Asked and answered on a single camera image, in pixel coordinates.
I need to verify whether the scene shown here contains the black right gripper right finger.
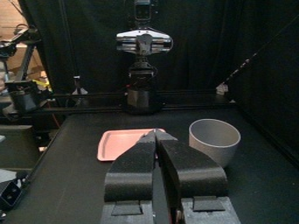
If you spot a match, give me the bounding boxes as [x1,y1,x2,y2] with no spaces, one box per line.
[154,129,243,224]

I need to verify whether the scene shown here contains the black cloth curtain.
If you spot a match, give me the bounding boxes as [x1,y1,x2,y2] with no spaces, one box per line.
[17,0,299,165]

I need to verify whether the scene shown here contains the yellow object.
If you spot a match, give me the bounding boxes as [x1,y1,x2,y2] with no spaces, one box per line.
[36,76,53,90]

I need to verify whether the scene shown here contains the black clamp on rail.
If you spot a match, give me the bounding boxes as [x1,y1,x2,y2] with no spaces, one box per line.
[69,75,89,107]

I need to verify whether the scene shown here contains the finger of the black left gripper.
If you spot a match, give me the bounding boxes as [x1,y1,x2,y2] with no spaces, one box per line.
[144,33,155,56]
[135,33,146,56]

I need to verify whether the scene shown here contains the black webcam box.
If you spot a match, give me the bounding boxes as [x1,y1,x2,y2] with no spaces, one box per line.
[0,178,25,210]

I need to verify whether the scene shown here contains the black diagonal frame strut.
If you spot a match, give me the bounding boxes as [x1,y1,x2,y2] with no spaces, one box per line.
[220,16,299,86]

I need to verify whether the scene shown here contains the dark grey box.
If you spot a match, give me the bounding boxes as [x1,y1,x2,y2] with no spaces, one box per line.
[0,124,37,171]

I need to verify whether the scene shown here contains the pink plastic tray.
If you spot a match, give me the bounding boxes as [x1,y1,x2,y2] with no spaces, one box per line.
[96,128,167,163]

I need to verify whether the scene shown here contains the black frame rail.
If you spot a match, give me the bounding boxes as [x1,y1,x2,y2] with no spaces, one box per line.
[33,90,238,116]

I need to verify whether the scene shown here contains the black tripod stand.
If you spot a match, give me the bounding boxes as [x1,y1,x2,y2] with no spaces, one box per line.
[0,24,43,83]

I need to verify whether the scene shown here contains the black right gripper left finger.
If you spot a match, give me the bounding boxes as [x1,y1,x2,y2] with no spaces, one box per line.
[99,129,158,224]

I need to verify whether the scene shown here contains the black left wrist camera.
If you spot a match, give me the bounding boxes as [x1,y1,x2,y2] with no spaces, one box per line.
[134,0,154,22]

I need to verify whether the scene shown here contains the white clip on frame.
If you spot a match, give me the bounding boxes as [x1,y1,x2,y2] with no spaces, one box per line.
[215,82,230,96]

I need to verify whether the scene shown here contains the grey bowl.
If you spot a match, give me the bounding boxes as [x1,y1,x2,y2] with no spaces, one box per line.
[188,118,242,169]

